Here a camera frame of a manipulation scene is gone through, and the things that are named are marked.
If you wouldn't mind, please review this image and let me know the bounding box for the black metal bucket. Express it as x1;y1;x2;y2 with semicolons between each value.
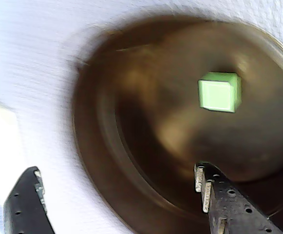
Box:
72;16;283;234

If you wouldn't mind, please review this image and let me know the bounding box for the blue woven table cloth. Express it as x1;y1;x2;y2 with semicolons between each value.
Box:
0;0;283;234

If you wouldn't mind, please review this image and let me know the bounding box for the green cube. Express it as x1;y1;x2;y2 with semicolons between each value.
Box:
197;71;242;114

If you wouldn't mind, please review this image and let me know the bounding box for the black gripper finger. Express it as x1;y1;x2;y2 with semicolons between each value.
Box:
194;160;283;234
3;166;57;234

